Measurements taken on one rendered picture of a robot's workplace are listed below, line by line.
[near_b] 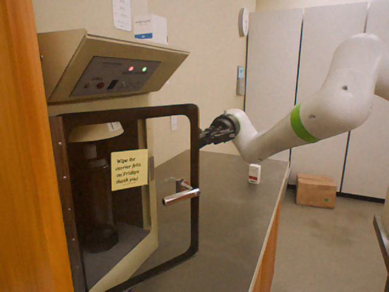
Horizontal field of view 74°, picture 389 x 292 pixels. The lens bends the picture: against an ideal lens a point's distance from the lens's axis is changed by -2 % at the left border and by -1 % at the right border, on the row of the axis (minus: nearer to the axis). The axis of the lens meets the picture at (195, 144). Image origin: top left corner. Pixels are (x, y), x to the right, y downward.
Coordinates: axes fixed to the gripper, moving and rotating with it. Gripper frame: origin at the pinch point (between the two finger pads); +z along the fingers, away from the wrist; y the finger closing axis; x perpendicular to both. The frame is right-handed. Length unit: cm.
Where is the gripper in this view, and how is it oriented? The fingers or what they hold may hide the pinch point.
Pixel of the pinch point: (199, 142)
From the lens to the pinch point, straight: 71.2
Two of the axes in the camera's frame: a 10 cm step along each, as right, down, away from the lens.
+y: 9.1, 0.9, -4.0
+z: -4.1, 2.3, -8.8
